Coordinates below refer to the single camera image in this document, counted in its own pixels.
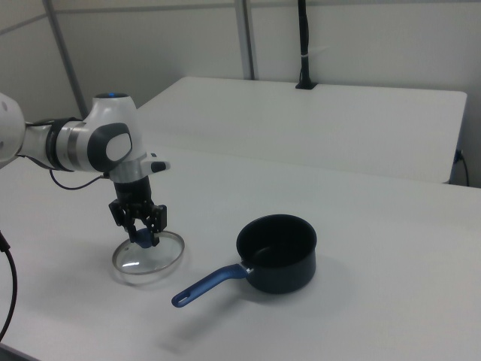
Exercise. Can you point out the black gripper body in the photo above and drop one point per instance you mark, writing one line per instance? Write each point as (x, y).
(133, 193)

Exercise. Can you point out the grey metal partition post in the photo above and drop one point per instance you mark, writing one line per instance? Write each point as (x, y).
(67, 56)
(248, 37)

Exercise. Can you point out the white folding side table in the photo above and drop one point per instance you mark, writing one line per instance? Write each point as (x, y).
(300, 120)

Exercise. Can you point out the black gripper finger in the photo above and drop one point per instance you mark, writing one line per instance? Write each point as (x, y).
(124, 214)
(158, 218)

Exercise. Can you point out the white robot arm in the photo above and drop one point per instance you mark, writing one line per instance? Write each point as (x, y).
(112, 113)

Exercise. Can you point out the black camera pole white tie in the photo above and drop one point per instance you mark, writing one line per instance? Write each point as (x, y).
(303, 37)

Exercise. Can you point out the glass lid blue knob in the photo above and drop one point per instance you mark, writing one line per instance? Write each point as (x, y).
(158, 260)

